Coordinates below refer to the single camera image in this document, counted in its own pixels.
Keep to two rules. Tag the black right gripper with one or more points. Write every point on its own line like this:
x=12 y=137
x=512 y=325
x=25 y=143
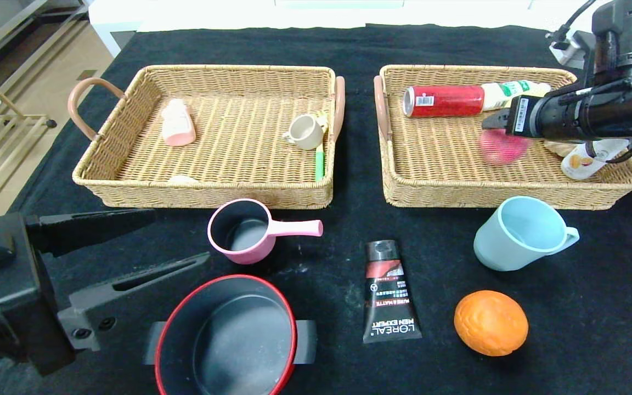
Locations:
x=521 y=116

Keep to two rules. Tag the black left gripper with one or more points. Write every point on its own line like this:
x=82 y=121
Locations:
x=25 y=285

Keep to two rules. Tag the pink peach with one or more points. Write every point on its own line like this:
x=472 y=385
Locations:
x=505 y=149

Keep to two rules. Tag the light blue mug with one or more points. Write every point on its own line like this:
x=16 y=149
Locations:
x=500 y=247

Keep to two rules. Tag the orange fruit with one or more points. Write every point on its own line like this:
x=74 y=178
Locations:
x=490 y=323

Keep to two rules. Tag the black cosmetic tube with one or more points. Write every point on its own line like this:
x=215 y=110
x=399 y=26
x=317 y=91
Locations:
x=390 y=302

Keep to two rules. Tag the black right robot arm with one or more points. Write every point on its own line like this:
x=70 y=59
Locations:
x=628 y=33

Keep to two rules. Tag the rectangular wicker basket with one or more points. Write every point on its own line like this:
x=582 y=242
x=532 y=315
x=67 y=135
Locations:
x=239 y=159
x=447 y=164

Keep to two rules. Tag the white bottle green label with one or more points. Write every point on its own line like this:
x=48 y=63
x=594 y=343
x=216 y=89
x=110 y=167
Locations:
x=500 y=92

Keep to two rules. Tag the red drink can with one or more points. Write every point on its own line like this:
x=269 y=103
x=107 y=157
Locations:
x=447 y=101

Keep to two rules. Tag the striped bread roll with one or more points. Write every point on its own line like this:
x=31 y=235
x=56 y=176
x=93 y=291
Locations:
x=560 y=148

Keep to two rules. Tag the white yogurt bottle blue cap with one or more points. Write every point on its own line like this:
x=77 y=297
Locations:
x=585 y=164

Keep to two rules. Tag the small cream round object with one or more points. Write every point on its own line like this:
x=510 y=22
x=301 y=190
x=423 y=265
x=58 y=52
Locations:
x=184 y=179

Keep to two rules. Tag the pink saucepan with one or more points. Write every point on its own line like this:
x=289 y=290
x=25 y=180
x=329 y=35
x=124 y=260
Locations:
x=244 y=236

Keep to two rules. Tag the red rimmed black pot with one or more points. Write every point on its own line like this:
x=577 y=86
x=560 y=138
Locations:
x=239 y=340

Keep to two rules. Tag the wooden wheeled rack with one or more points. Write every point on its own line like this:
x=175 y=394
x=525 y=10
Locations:
x=20 y=116

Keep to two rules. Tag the small pink bottle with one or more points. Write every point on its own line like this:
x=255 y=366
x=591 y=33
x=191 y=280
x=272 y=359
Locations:
x=179 y=129

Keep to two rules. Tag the small beige cup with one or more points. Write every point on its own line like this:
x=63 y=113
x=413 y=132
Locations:
x=305 y=134

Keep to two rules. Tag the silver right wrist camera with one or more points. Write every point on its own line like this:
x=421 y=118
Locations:
x=568 y=55

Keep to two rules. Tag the grey metal shelf frame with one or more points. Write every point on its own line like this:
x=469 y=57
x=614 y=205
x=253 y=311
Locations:
x=41 y=49

